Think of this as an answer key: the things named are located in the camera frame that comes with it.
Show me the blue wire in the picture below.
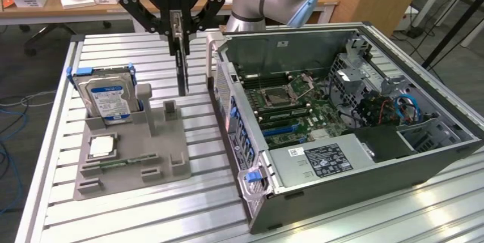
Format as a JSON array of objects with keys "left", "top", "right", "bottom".
[{"left": 392, "top": 92, "right": 423, "bottom": 126}]

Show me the grey disk bay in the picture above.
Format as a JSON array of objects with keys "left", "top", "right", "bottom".
[{"left": 396, "top": 114, "right": 460, "bottom": 153}]

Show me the CPU socket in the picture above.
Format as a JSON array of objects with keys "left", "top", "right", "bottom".
[{"left": 263, "top": 86, "right": 295, "bottom": 107}]

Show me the grey plastic parts rack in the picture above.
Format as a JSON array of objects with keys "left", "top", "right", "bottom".
[{"left": 73, "top": 83, "right": 193, "bottom": 202}]

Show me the blue expansion slot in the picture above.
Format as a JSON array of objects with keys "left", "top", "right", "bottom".
[{"left": 263, "top": 122, "right": 301, "bottom": 138}]

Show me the loose green RAM stick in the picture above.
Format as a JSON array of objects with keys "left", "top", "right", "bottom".
[{"left": 99, "top": 157, "right": 144, "bottom": 170}]

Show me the green motherboard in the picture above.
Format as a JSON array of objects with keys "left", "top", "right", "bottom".
[{"left": 237, "top": 71, "right": 355, "bottom": 149}]

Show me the blue floor cable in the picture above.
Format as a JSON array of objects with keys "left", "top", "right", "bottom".
[{"left": 0, "top": 106, "right": 31, "bottom": 215}]

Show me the graphics card with metal bracket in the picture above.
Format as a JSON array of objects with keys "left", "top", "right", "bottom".
[{"left": 168, "top": 10, "right": 191, "bottom": 97}]

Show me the grey power supply unit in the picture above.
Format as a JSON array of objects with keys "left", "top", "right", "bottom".
[{"left": 264, "top": 134, "right": 379, "bottom": 195}]

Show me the red wire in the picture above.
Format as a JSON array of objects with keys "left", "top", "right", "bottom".
[{"left": 379, "top": 97, "right": 395, "bottom": 126}]

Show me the silver CPU chip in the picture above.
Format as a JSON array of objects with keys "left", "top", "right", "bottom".
[{"left": 89, "top": 137, "right": 116, "bottom": 157}]

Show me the grey metal drive cage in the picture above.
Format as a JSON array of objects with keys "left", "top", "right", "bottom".
[{"left": 328, "top": 53, "right": 379, "bottom": 113}]

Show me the blue case latch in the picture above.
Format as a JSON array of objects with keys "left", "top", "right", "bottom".
[{"left": 244, "top": 170, "right": 263, "bottom": 183}]

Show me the hard disk with blue caddy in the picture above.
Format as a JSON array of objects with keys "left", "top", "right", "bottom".
[{"left": 65, "top": 62, "right": 141, "bottom": 126}]

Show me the silver chipset heatsink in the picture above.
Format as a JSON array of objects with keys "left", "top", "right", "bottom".
[{"left": 312, "top": 129, "right": 335, "bottom": 140}]

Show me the metal socket cover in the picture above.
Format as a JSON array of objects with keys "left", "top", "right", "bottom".
[{"left": 287, "top": 73, "right": 316, "bottom": 99}]

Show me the open dark grey PC case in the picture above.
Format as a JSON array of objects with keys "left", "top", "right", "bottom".
[{"left": 205, "top": 22, "right": 484, "bottom": 234}]

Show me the white table frame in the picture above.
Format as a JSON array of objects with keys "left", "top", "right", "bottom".
[{"left": 409, "top": 0, "right": 484, "bottom": 48}]

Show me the black slanted pole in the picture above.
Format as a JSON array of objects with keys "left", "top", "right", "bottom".
[{"left": 421, "top": 0, "right": 484, "bottom": 71}]

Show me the black office chair base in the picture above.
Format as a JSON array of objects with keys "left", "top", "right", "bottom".
[{"left": 19, "top": 20, "right": 113, "bottom": 56}]

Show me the white floor cable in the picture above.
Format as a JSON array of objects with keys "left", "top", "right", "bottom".
[{"left": 0, "top": 89, "right": 57, "bottom": 108}]

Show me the black power brick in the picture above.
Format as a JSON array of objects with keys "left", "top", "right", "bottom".
[{"left": 404, "top": 26, "right": 427, "bottom": 39}]

